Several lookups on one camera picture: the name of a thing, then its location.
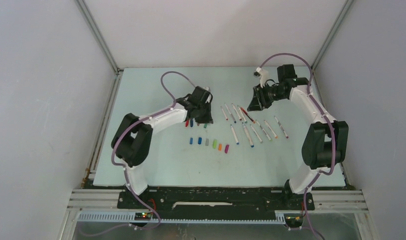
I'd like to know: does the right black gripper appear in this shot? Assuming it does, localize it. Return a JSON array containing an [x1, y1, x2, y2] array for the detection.
[[247, 82, 286, 112]]

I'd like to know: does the red ink clear pen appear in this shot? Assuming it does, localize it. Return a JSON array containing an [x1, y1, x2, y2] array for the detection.
[[240, 107, 256, 124]]

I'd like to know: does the orange cap marker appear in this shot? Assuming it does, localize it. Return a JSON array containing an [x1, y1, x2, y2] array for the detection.
[[264, 120, 278, 139]]

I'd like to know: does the teal cap marker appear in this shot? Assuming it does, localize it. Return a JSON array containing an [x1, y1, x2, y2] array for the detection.
[[238, 106, 247, 123]]

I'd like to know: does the brown cap marker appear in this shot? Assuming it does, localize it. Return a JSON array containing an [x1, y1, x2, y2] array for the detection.
[[231, 103, 242, 121]]

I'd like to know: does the red cap marker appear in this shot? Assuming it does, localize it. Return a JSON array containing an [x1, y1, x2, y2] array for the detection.
[[220, 106, 228, 121]]

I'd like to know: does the dark blue cap marker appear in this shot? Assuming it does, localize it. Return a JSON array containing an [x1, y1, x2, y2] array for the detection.
[[224, 103, 237, 124]]

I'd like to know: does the green cap marker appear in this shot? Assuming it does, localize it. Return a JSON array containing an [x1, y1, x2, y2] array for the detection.
[[255, 120, 272, 141]]

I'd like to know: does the purple cap marker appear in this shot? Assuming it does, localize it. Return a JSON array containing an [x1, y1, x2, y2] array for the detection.
[[274, 116, 289, 139]]

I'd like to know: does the light blue marker body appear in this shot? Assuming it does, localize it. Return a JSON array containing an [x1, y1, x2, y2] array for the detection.
[[230, 125, 239, 145]]

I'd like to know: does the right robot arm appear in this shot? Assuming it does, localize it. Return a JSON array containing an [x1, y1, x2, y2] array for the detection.
[[247, 64, 349, 209]]

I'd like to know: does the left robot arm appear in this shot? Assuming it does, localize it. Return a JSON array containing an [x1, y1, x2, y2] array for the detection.
[[111, 86, 213, 208]]

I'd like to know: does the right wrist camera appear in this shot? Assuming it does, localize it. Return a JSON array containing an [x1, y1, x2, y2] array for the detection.
[[253, 67, 269, 88]]

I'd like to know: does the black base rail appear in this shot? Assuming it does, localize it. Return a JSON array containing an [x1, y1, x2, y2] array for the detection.
[[117, 186, 315, 221]]

